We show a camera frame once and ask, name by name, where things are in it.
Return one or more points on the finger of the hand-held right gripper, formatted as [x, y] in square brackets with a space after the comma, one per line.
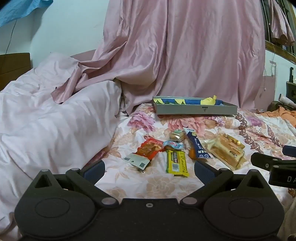
[290, 151]
[263, 161]

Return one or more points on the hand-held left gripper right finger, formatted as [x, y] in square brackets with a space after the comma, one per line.
[203, 172]

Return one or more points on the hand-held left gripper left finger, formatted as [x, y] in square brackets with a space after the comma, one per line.
[94, 172]

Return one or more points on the small orange snack packet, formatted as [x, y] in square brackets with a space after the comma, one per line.
[192, 154]

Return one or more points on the sliced cake packet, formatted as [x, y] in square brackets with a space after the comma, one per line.
[225, 155]

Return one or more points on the dark blue stick packet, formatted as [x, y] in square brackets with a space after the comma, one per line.
[197, 144]

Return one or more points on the yellow snack bar packet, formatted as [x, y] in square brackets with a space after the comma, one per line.
[176, 162]

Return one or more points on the gold snack packet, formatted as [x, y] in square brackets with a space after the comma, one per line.
[234, 140]

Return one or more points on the light blue snack packet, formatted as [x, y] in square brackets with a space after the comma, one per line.
[173, 146]

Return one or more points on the white rice cracker packet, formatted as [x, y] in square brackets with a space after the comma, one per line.
[136, 162]

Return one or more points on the round biscuit packet green label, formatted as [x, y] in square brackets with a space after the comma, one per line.
[177, 136]

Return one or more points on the red snack packet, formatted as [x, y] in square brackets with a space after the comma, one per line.
[149, 148]

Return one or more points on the grey cardboard box tray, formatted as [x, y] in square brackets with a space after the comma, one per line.
[185, 109]

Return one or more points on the orange cloth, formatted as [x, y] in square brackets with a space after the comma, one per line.
[282, 114]

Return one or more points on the beige cloth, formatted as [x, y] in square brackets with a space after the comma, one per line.
[290, 220]

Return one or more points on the rolled white paper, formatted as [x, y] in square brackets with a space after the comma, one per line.
[285, 99]

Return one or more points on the floral bedsheet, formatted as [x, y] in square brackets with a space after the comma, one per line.
[150, 183]

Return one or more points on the pale pink duvet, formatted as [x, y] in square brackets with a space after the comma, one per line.
[46, 127]

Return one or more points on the blue yellow paper lining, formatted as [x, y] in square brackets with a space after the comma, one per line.
[192, 101]

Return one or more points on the short pink curtain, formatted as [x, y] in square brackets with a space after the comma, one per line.
[279, 23]

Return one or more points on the wooden headboard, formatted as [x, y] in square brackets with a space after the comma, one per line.
[13, 69]

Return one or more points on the blue cloth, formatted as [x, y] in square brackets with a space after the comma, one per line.
[20, 9]

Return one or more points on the wooden window frame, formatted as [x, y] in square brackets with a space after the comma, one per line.
[268, 34]

